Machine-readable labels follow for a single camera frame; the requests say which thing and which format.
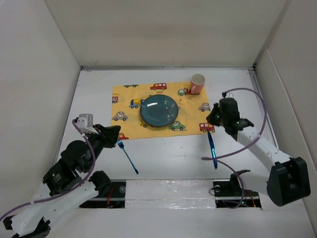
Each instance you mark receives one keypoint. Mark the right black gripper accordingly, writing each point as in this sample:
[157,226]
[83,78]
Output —
[210,118]

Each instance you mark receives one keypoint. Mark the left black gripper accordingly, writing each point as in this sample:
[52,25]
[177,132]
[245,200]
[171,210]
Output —
[108,134]

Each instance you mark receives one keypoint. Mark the teal ceramic plate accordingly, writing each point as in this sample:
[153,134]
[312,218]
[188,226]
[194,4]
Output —
[159,111]

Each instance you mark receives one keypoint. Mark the yellow car print cloth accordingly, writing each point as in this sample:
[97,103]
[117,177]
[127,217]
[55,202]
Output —
[192,110]

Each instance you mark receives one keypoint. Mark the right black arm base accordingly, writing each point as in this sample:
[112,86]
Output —
[228,194]

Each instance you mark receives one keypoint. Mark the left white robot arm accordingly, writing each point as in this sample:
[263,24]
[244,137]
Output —
[35,219]

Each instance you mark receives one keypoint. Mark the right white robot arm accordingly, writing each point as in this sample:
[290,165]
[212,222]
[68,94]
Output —
[287,179]

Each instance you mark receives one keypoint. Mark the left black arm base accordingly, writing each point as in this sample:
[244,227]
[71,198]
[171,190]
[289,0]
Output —
[111,193]

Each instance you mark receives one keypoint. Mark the blue metal knife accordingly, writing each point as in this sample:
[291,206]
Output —
[213,154]

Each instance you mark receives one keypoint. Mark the blue metal fork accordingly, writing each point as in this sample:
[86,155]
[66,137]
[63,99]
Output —
[121,146]

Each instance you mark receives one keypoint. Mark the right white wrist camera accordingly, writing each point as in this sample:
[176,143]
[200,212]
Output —
[227,95]

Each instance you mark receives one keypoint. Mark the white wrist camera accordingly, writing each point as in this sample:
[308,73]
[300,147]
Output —
[227,95]
[84,124]

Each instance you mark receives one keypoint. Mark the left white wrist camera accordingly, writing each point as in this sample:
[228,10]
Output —
[84,124]

